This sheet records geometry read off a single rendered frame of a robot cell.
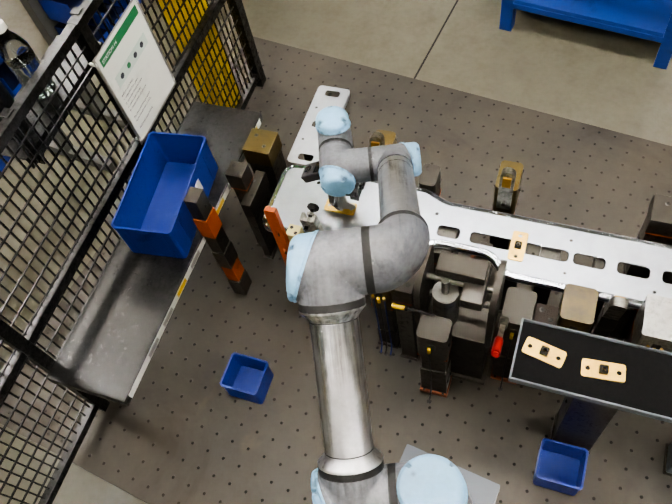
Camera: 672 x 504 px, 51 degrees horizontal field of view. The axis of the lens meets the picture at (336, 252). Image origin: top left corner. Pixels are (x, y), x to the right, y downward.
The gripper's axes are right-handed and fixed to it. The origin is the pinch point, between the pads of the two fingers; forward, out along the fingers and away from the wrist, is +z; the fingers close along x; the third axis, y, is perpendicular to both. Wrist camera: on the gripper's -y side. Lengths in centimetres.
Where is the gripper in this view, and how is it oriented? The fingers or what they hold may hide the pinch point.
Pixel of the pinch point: (339, 203)
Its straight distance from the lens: 184.9
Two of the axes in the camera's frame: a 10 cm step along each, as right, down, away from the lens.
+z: 1.1, 4.9, 8.6
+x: 3.1, -8.4, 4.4
